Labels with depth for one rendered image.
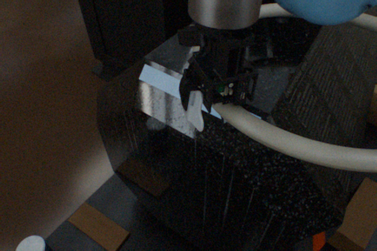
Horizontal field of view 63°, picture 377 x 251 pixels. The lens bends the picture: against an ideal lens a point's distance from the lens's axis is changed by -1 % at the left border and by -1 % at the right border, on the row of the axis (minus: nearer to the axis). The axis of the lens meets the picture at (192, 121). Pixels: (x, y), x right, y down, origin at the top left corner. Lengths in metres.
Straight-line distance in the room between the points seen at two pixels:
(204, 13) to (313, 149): 0.22
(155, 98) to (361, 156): 0.46
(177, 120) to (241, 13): 0.38
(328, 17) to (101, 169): 1.39
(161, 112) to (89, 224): 0.79
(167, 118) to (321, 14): 0.51
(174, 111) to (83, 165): 0.95
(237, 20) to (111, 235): 1.12
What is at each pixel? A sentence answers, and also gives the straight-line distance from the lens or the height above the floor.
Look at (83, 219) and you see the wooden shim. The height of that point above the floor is 0.03.
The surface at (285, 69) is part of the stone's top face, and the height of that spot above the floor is 0.80.
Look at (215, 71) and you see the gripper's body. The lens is 0.42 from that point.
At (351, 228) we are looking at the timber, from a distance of 1.35.
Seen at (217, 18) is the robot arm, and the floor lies 1.07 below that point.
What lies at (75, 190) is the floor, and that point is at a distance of 1.53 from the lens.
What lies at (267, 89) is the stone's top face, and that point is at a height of 0.80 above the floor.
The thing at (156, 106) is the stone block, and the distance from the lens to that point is 0.73.
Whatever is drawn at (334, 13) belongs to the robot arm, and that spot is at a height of 1.14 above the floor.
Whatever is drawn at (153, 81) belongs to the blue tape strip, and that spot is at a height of 0.78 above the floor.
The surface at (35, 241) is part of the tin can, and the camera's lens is 1.32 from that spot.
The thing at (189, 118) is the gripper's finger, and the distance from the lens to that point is 0.51.
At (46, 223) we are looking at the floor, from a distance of 1.50.
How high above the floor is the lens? 1.26
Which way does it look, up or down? 49 degrees down
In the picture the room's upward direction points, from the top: straight up
